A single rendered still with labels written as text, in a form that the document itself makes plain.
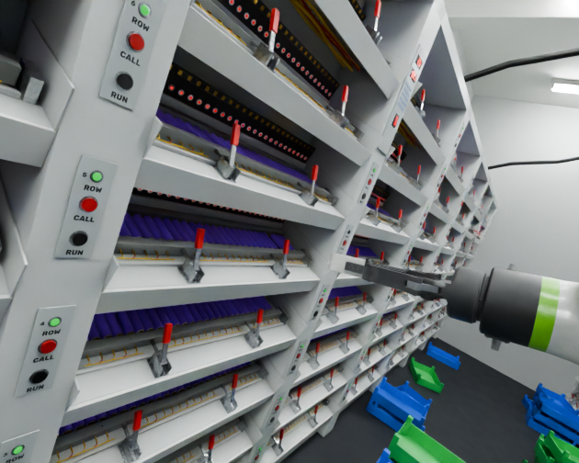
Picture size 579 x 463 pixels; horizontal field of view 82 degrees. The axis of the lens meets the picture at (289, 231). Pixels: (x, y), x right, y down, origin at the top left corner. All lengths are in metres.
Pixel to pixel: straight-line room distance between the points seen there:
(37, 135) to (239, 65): 0.27
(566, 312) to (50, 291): 0.59
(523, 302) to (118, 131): 0.52
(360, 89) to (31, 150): 0.81
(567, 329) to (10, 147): 0.61
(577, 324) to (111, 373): 0.65
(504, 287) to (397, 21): 0.79
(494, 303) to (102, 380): 0.59
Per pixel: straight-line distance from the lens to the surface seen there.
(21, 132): 0.42
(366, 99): 1.00
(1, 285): 0.49
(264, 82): 0.58
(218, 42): 0.51
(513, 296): 0.49
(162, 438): 0.86
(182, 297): 0.60
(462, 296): 0.50
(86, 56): 0.43
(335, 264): 0.58
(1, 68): 0.48
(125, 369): 0.68
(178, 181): 0.50
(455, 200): 2.29
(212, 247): 0.68
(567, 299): 0.50
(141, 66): 0.45
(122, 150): 0.45
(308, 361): 1.30
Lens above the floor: 1.11
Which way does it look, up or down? 8 degrees down
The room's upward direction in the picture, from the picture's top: 21 degrees clockwise
